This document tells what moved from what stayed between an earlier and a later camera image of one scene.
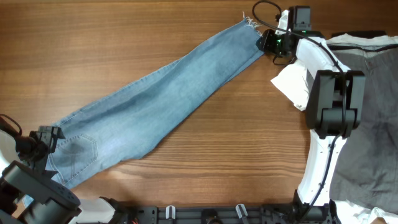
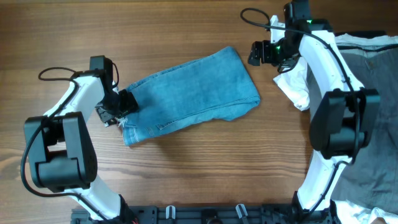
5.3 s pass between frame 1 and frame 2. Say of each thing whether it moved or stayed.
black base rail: stayed
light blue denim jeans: moved
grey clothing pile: stayed
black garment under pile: stayed
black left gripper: moved
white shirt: stayed
